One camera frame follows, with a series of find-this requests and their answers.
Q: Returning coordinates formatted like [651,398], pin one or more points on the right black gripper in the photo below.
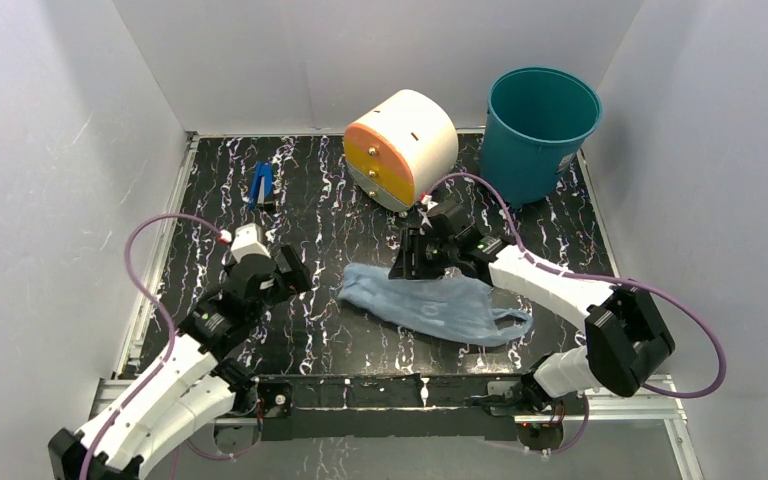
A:
[412,241]

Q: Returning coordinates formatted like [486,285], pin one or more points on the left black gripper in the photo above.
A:
[296,280]

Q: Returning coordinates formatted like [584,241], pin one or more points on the light blue plastic bag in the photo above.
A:
[456,309]

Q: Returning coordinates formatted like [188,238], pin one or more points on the teal plastic trash bin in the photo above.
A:
[537,120]

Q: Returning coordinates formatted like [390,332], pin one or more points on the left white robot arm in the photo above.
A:
[191,382]

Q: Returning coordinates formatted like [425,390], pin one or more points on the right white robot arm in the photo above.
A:
[626,338]

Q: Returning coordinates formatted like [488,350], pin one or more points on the blue stapler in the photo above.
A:
[261,195]

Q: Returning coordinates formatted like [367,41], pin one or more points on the white drawer box orange front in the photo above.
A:
[399,149]

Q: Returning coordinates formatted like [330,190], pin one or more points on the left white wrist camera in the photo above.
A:
[248,239]

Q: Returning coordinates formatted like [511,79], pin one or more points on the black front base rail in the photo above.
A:
[497,407]

